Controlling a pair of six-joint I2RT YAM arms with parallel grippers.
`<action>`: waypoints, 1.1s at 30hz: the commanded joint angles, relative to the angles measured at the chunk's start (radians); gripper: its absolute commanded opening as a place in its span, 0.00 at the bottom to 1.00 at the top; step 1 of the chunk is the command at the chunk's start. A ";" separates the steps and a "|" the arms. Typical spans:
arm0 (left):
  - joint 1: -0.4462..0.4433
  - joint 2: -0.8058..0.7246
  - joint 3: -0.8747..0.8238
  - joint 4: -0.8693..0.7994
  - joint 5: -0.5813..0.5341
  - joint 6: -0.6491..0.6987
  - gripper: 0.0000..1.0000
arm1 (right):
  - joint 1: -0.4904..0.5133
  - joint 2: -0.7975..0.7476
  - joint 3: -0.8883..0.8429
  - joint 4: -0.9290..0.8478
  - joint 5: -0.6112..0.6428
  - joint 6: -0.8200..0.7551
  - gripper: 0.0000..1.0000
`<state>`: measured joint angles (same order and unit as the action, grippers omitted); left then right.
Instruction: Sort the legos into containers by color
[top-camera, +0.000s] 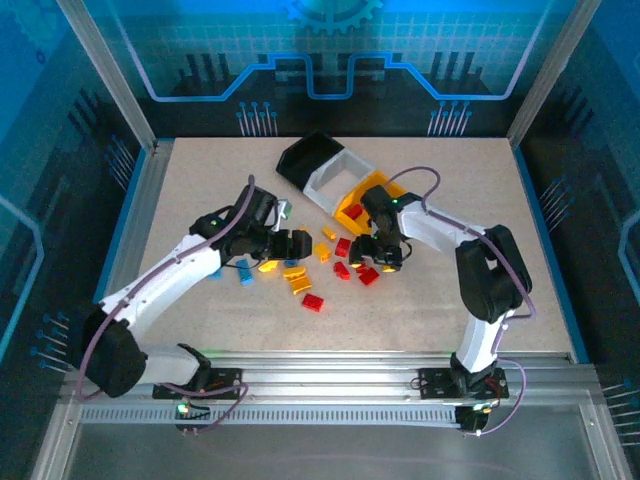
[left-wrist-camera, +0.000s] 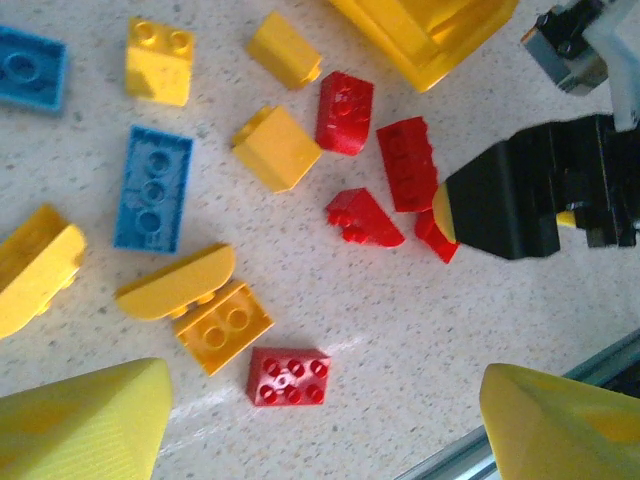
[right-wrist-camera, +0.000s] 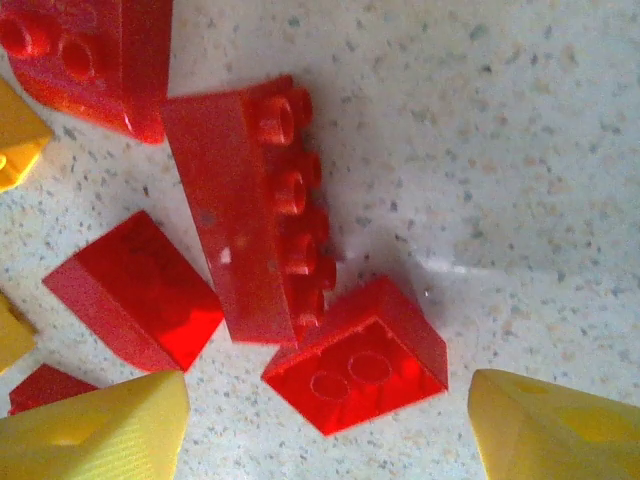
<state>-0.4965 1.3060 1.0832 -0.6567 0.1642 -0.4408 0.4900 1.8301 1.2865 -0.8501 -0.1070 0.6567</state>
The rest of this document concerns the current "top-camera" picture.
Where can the yellow plastic bin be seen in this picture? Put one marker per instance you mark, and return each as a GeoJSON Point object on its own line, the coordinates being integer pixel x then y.
{"type": "Point", "coordinates": [350, 226]}

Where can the white plastic bin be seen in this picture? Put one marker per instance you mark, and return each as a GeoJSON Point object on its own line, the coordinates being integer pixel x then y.
{"type": "Point", "coordinates": [317, 195]}

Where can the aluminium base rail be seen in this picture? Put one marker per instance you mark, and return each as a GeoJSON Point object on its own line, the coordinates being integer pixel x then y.
{"type": "Point", "coordinates": [325, 372]}

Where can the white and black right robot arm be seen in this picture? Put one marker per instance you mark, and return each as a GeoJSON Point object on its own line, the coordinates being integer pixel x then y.
{"type": "Point", "coordinates": [435, 235]}

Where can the black connector box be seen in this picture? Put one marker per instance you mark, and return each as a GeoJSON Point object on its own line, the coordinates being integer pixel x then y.
{"type": "Point", "coordinates": [470, 417]}
{"type": "Point", "coordinates": [192, 420]}

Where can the blue table edge strip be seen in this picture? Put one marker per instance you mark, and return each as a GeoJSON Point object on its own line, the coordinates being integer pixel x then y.
{"type": "Point", "coordinates": [124, 225]}
{"type": "Point", "coordinates": [548, 250]}

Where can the black plastic bin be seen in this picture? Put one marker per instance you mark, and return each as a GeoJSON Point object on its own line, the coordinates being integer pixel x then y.
{"type": "Point", "coordinates": [300, 160]}

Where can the aluminium frame leg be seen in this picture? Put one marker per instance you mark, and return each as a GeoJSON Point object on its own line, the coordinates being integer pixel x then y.
{"type": "Point", "coordinates": [607, 450]}
{"type": "Point", "coordinates": [55, 445]}

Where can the aluminium frame post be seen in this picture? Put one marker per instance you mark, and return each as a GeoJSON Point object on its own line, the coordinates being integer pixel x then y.
{"type": "Point", "coordinates": [550, 70]}
{"type": "Point", "coordinates": [107, 75]}

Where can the aluminium side rail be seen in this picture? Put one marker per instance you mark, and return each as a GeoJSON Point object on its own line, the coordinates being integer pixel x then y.
{"type": "Point", "coordinates": [145, 200]}

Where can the red lego brick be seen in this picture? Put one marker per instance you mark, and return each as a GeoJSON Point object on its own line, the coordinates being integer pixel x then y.
{"type": "Point", "coordinates": [341, 270]}
{"type": "Point", "coordinates": [312, 302]}
{"type": "Point", "coordinates": [361, 269]}
{"type": "Point", "coordinates": [369, 276]}
{"type": "Point", "coordinates": [354, 211]}
{"type": "Point", "coordinates": [343, 246]}

